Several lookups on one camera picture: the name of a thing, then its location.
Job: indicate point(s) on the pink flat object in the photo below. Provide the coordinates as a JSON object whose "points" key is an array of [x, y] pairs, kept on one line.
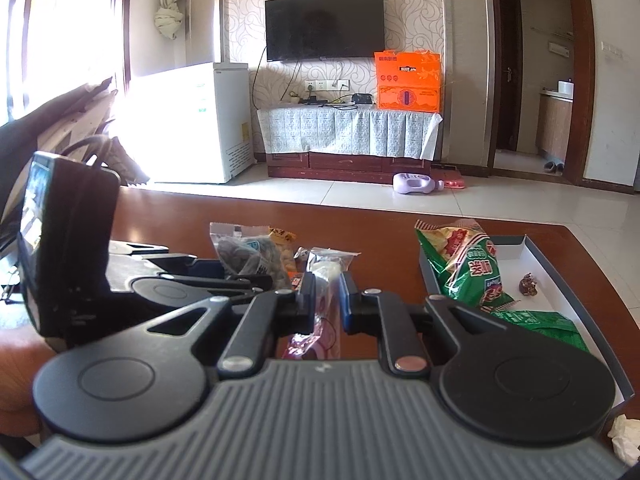
{"points": [[452, 184]]}

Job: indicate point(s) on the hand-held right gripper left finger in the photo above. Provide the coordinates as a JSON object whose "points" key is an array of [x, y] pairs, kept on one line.
{"points": [[308, 305]]}

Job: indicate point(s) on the white chest freezer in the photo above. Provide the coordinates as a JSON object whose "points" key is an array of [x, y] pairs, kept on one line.
{"points": [[200, 120]]}

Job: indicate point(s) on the black power strip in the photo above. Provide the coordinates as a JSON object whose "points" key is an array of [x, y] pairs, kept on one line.
{"points": [[312, 101]]}

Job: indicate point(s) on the wooden television cabinet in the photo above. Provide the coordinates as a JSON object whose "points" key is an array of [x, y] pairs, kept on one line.
{"points": [[350, 165]]}

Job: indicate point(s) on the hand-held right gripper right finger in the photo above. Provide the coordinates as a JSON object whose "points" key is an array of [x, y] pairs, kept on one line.
{"points": [[348, 305]]}

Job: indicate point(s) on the pair of dark slippers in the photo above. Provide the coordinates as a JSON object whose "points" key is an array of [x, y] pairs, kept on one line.
{"points": [[552, 166]]}

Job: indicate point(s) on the orange gift box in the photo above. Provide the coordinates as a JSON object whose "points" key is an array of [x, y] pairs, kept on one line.
{"points": [[407, 80]]}

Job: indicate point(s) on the purple plastic bottle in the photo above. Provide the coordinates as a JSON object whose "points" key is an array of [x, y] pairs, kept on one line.
{"points": [[410, 184]]}

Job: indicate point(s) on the black television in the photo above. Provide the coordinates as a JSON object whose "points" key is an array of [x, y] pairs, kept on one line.
{"points": [[325, 25]]}

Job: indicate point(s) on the wooden kitchen cabinet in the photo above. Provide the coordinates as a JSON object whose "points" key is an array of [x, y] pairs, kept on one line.
{"points": [[552, 125]]}

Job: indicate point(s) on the white wall fixture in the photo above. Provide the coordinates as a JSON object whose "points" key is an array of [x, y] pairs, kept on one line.
{"points": [[560, 49]]}

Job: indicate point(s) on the grey cardboard box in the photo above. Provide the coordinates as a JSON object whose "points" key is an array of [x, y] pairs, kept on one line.
{"points": [[550, 280]]}

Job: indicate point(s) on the black router box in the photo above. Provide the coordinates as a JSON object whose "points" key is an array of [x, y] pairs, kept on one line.
{"points": [[362, 99]]}

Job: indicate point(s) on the green puffed snack bag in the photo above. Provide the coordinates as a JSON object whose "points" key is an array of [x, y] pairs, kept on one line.
{"points": [[470, 265]]}

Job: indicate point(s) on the yellow nut packet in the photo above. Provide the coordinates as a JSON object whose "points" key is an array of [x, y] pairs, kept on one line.
{"points": [[285, 252]]}

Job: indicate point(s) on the dark wooden door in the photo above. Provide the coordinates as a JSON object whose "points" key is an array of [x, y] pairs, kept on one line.
{"points": [[507, 60]]}

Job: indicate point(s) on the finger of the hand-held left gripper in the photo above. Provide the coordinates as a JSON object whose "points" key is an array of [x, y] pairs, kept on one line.
{"points": [[210, 266], [230, 284]]}

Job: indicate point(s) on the white pot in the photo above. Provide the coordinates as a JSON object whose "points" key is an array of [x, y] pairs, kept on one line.
{"points": [[565, 87]]}

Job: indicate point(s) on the pale patterned table cloth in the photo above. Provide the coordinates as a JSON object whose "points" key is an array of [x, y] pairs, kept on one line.
{"points": [[340, 130]]}

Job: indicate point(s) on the white crumpled tissue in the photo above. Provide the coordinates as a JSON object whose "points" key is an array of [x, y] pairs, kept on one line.
{"points": [[625, 435]]}

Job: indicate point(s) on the white wall sockets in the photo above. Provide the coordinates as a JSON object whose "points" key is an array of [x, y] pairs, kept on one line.
{"points": [[325, 85]]}

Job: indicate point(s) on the pink candy packet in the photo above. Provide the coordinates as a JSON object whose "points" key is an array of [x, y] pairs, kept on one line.
{"points": [[327, 265]]}

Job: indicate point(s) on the brown candy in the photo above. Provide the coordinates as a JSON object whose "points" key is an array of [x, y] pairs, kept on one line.
{"points": [[527, 285]]}

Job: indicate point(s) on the knotted beige curtain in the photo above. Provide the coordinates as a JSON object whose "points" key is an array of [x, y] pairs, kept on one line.
{"points": [[167, 20]]}

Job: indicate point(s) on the clear sunflower seed packet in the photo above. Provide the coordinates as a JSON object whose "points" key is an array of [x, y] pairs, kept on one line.
{"points": [[245, 255]]}

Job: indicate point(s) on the green snack packet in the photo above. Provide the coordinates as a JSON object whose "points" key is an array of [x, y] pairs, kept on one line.
{"points": [[545, 322]]}

